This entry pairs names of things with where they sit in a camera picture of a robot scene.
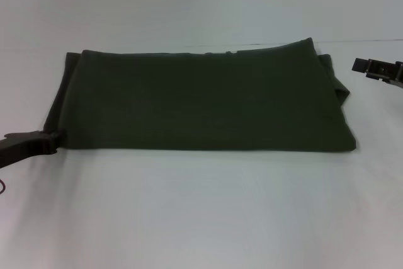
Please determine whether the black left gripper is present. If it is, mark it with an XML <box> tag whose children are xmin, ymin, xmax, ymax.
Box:
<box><xmin>0</xmin><ymin>129</ymin><xmax>67</xmax><ymax>169</ymax></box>

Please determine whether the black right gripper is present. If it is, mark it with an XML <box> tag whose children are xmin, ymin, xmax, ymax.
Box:
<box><xmin>351</xmin><ymin>57</ymin><xmax>403</xmax><ymax>89</ymax></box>

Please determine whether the dark green shirt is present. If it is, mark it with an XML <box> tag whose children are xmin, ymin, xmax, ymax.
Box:
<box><xmin>43</xmin><ymin>38</ymin><xmax>358</xmax><ymax>154</ymax></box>

